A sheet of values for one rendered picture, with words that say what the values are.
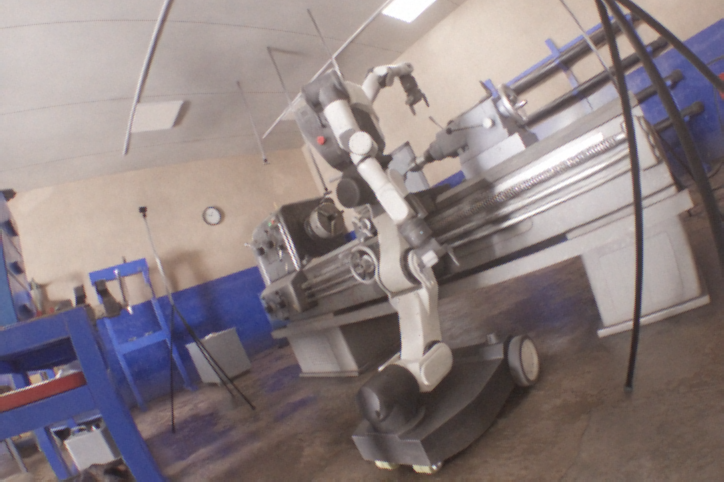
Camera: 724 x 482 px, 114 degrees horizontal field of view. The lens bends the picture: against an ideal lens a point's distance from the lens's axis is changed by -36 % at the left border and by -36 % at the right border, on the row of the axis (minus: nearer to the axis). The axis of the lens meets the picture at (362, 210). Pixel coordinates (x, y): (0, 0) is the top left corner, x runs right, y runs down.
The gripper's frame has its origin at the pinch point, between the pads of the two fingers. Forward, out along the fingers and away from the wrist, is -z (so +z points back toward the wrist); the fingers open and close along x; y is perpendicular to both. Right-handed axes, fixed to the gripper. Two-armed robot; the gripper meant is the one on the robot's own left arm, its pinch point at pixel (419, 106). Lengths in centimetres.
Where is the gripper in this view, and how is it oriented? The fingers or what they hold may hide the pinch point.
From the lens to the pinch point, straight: 206.5
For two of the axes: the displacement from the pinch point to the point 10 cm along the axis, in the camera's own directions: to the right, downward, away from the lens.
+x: -5.8, 2.5, 7.7
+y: -7.2, 2.8, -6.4
